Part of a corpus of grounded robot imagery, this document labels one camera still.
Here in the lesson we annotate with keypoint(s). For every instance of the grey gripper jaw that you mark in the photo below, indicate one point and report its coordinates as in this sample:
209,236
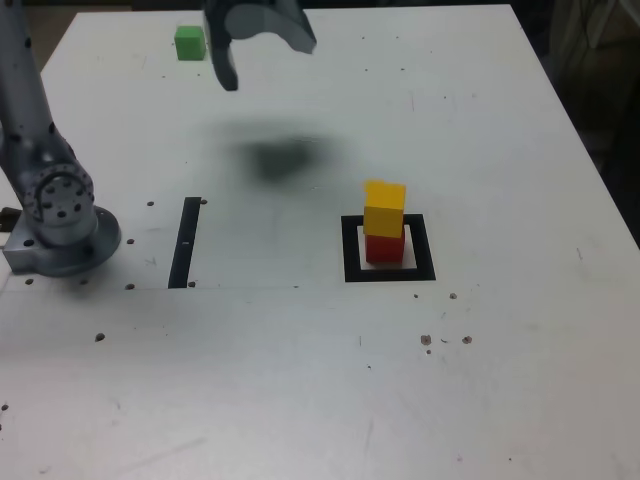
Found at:
270,20
220,55

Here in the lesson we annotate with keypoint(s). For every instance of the green cube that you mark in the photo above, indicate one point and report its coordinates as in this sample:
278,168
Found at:
189,45

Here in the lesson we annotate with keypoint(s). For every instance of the yellow cube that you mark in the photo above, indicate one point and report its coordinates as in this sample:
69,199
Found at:
384,215

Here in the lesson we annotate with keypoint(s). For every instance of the red cube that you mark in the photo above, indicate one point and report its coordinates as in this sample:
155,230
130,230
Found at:
385,250

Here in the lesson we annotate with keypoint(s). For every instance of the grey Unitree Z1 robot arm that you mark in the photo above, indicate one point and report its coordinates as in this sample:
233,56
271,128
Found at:
25,100

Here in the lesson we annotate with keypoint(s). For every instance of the black tape square outline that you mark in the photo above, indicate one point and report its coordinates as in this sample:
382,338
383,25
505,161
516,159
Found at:
350,250

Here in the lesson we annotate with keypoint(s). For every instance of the black tape strip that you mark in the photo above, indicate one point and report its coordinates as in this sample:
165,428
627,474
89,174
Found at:
180,250

